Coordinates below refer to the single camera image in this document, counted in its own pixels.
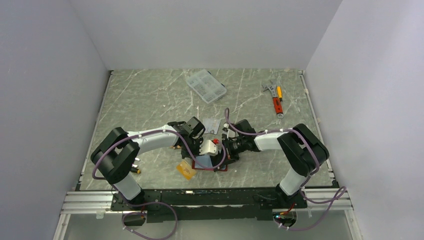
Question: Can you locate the clear plastic screw box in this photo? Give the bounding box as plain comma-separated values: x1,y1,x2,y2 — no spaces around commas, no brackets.
185,69,227,104

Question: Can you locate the black yellow screwdriver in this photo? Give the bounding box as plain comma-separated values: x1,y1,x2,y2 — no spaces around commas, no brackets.
130,167,141,175

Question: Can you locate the red leather card holder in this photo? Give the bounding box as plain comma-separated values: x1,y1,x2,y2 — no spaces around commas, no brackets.
191,155,228,172

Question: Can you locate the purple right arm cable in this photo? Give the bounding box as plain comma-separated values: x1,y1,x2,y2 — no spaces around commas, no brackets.
223,107,347,232

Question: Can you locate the single gold credit card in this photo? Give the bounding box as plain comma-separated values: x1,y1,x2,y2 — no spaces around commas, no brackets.
176,160,197,181

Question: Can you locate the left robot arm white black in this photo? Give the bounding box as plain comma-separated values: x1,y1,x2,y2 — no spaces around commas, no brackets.
90,116,206,210

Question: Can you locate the red adjustable wrench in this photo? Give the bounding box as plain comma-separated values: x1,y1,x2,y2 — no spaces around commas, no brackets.
262,80,284,119

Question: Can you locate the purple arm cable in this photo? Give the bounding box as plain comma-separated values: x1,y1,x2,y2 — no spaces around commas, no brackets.
223,107,347,232
91,129,228,180

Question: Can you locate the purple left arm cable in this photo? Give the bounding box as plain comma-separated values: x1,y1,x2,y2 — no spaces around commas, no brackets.
91,129,228,180

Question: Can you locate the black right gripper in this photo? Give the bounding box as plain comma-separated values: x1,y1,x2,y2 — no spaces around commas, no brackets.
216,137,247,167

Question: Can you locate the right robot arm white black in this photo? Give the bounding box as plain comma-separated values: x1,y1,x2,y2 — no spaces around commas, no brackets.
222,119,330,208

